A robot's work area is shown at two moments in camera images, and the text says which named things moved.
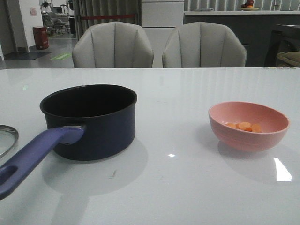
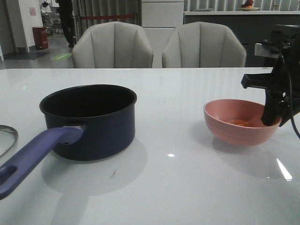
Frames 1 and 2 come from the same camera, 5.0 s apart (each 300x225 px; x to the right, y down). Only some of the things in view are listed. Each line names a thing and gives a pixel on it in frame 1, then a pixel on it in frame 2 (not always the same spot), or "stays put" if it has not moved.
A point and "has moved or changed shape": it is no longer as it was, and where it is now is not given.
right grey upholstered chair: (203, 44) stays put
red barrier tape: (106, 17) stays put
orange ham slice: (244, 125) -> (239, 123)
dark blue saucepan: (87, 122) stays put
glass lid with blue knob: (9, 139) stays put
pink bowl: (246, 126) has moved or changed shape
